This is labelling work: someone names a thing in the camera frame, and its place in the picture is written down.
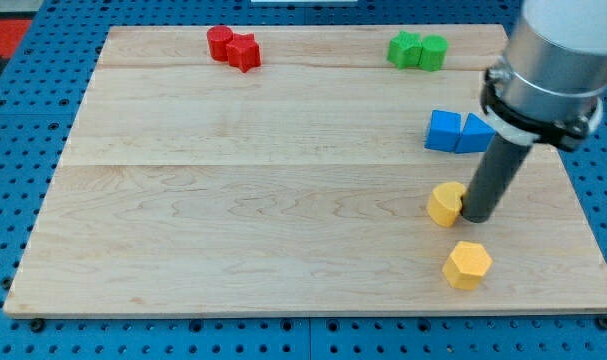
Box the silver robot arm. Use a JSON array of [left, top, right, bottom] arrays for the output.
[[481, 0, 607, 151]]

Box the blue cube block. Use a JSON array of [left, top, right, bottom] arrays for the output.
[[424, 110, 461, 152]]

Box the blue triangle block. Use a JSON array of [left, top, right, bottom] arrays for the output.
[[454, 113, 495, 154]]

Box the light wooden board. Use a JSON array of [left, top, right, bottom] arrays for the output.
[[3, 25, 607, 319]]

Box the red star block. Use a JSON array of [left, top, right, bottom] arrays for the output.
[[226, 33, 262, 73]]

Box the yellow heart block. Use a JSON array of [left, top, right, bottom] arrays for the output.
[[426, 182, 466, 228]]

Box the green star block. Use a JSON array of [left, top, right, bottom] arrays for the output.
[[387, 30, 422, 69]]

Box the red cylinder block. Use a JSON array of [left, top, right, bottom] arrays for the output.
[[206, 25, 234, 62]]

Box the yellow hexagon block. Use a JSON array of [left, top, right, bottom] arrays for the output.
[[442, 241, 493, 290]]

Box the green cylinder block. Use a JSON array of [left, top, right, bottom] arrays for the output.
[[419, 35, 449, 71]]

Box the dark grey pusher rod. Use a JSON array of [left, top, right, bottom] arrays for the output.
[[461, 135, 532, 223]]

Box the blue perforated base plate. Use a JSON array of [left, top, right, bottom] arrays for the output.
[[0, 0, 607, 359]]

